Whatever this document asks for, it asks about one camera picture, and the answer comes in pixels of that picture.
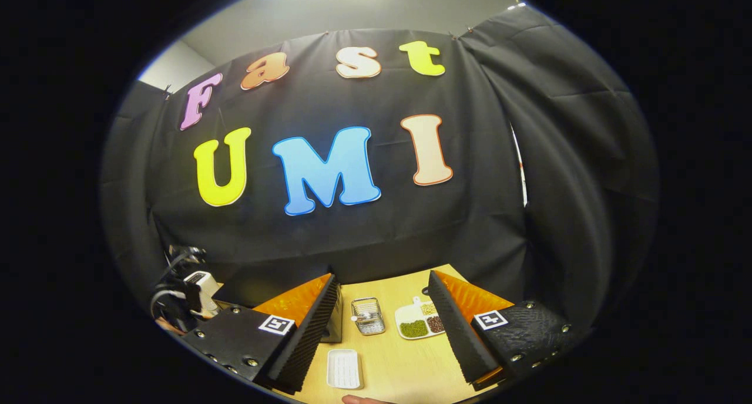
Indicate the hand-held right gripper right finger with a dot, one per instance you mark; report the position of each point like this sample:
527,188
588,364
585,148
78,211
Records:
458,333

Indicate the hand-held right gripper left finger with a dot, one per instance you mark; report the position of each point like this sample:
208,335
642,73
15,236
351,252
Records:
311,333

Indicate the black electric oven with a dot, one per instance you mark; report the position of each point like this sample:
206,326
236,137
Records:
335,325

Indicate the white divided plate of beans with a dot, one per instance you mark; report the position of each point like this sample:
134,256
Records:
414,327

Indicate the small white ribbed tray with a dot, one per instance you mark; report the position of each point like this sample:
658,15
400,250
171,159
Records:
344,369

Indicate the black backdrop cloth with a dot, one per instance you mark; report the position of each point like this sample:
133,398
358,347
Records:
352,234

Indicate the ceiling light panel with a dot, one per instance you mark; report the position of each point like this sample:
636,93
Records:
517,6

